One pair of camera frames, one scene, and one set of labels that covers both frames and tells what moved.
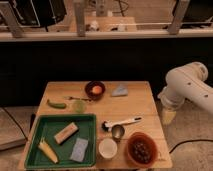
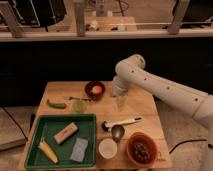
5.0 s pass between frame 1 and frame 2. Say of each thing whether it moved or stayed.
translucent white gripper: moved
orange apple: stayed
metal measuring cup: stayed
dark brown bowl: stayed
